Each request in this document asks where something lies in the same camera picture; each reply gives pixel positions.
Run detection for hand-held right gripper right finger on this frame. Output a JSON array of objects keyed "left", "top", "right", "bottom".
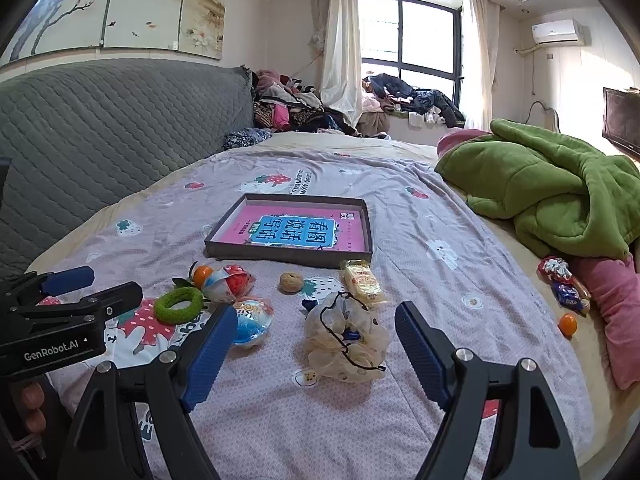
[{"left": 394, "top": 301, "right": 581, "bottom": 480}]

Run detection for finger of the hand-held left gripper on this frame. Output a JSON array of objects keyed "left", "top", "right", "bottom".
[
  {"left": 0, "top": 281, "right": 144, "bottom": 333},
  {"left": 0, "top": 265, "right": 96, "bottom": 311}
]

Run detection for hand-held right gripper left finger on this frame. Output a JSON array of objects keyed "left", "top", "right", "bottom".
[{"left": 57, "top": 304, "right": 239, "bottom": 480}]

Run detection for egg-shaped toy packet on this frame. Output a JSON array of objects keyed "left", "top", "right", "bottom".
[
  {"left": 231, "top": 297, "right": 275, "bottom": 346},
  {"left": 202, "top": 265, "right": 252, "bottom": 304}
]

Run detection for green fluffy hair ring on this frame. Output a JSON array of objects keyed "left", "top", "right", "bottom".
[{"left": 153, "top": 287, "right": 205, "bottom": 324}]

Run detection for beige plush toy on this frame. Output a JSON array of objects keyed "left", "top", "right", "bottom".
[{"left": 303, "top": 290, "right": 391, "bottom": 381}]

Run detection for tangerine with green leaves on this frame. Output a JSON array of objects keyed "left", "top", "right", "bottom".
[{"left": 172, "top": 261, "right": 215, "bottom": 291}]

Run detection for yellow snack packet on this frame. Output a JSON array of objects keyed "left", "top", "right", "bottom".
[{"left": 340, "top": 259, "right": 388, "bottom": 306}]

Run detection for shallow grey cardboard box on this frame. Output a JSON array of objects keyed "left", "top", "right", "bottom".
[{"left": 203, "top": 193, "right": 374, "bottom": 269}]

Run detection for person's left hand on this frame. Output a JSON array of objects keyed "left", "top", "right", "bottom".
[{"left": 20, "top": 382, "right": 48, "bottom": 436}]

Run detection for strawberry printed bedsheet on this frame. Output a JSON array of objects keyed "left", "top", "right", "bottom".
[{"left": 30, "top": 147, "right": 596, "bottom": 480}]

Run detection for pink and blue book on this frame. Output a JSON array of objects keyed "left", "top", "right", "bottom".
[{"left": 227, "top": 204, "right": 363, "bottom": 251}]

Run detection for grey quilted headboard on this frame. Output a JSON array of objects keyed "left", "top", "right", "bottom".
[{"left": 0, "top": 58, "right": 256, "bottom": 281}]

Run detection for red white candy packet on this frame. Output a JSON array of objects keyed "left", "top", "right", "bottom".
[{"left": 537, "top": 256, "right": 573, "bottom": 281}]

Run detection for dark blue candy packet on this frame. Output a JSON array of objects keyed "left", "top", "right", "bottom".
[{"left": 552, "top": 280, "right": 592, "bottom": 315}]

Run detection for green fleece blanket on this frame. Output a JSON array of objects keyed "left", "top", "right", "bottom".
[{"left": 434, "top": 119, "right": 640, "bottom": 260}]

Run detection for dark floral cloth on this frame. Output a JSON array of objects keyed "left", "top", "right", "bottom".
[{"left": 222, "top": 128, "right": 272, "bottom": 151}]

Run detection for pile of mixed clothes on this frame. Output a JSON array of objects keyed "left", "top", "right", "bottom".
[{"left": 222, "top": 67, "right": 361, "bottom": 151}]

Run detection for pile of dark clothes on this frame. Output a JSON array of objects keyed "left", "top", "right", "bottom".
[{"left": 361, "top": 72, "right": 466, "bottom": 128}]

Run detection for narrow white curtain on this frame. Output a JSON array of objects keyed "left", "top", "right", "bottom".
[{"left": 460, "top": 0, "right": 501, "bottom": 131}]

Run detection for black television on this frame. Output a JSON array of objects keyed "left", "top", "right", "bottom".
[{"left": 602, "top": 86, "right": 640, "bottom": 161}]

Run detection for wide white curtain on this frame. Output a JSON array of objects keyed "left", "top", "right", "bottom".
[{"left": 311, "top": 0, "right": 363, "bottom": 128}]

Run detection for black framed window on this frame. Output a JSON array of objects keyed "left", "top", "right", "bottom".
[{"left": 357, "top": 0, "right": 463, "bottom": 113}]

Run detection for white air conditioner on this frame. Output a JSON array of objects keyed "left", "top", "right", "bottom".
[{"left": 530, "top": 19, "right": 586, "bottom": 47}]

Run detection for flower wall painting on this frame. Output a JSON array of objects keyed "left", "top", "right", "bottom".
[{"left": 0, "top": 0, "right": 227, "bottom": 66}]

